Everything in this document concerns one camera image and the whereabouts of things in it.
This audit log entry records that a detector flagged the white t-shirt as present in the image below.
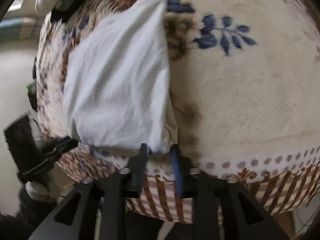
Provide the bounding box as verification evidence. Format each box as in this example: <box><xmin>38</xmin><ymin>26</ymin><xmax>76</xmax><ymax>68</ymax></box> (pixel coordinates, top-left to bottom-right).
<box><xmin>62</xmin><ymin>0</ymin><xmax>177</xmax><ymax>154</ymax></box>

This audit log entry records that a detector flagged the floral bed blanket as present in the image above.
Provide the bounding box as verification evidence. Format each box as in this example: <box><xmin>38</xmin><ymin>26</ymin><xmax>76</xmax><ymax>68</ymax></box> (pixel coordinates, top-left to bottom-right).
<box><xmin>35</xmin><ymin>0</ymin><xmax>319</xmax><ymax>215</ymax></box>

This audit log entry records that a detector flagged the striped curtain left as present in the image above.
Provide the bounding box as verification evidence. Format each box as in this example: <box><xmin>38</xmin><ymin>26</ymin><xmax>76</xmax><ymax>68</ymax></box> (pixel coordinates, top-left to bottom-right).
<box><xmin>0</xmin><ymin>17</ymin><xmax>44</xmax><ymax>42</ymax></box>

